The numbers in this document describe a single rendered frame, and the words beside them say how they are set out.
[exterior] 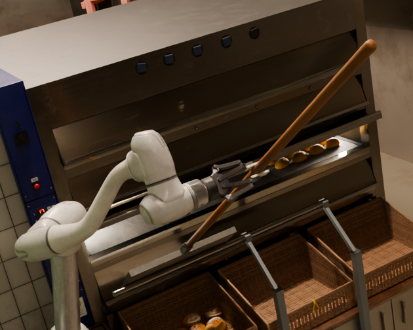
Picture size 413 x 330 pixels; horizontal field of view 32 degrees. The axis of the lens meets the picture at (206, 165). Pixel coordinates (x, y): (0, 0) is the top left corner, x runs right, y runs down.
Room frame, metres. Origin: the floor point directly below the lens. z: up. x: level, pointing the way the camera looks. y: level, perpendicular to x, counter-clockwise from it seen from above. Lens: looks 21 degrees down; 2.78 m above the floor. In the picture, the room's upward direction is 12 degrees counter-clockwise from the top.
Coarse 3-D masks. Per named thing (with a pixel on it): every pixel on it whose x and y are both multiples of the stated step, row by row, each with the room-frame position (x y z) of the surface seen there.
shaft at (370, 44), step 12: (360, 48) 1.61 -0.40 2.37; (372, 48) 1.58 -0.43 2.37; (360, 60) 1.62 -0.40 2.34; (348, 72) 1.66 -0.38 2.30; (336, 84) 1.71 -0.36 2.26; (324, 96) 1.75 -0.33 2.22; (312, 108) 1.81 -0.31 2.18; (300, 120) 1.87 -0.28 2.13; (288, 132) 1.93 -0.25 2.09; (276, 144) 2.00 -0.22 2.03; (264, 156) 2.08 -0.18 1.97; (252, 168) 2.17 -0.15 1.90; (264, 168) 2.12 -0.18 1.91; (228, 204) 2.38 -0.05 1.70; (216, 216) 2.48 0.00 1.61; (204, 228) 2.60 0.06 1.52; (192, 240) 2.74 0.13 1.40
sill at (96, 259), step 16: (336, 160) 3.83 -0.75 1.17; (288, 176) 3.73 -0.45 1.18; (304, 176) 3.73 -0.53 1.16; (256, 192) 3.60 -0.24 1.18; (272, 192) 3.64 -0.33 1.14; (208, 208) 3.52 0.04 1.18; (176, 224) 3.41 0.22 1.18; (192, 224) 3.43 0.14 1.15; (128, 240) 3.34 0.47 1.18; (144, 240) 3.32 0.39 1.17; (96, 256) 3.23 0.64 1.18; (112, 256) 3.24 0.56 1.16
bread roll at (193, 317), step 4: (188, 316) 3.28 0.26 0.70; (192, 316) 3.27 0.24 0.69; (196, 316) 3.28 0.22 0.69; (200, 316) 3.30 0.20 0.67; (184, 320) 3.27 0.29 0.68; (188, 320) 3.26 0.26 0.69; (192, 320) 3.26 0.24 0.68; (196, 320) 3.26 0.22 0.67; (184, 324) 3.27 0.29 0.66; (188, 324) 3.25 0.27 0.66; (192, 324) 3.26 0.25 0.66
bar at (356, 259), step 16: (304, 208) 3.29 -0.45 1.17; (272, 224) 3.20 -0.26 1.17; (336, 224) 3.26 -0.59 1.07; (240, 240) 3.12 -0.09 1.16; (192, 256) 3.03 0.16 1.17; (256, 256) 3.08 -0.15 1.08; (352, 256) 3.15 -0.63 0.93; (160, 272) 2.95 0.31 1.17; (128, 288) 2.87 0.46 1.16; (272, 288) 2.97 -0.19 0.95; (368, 320) 3.13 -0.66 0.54
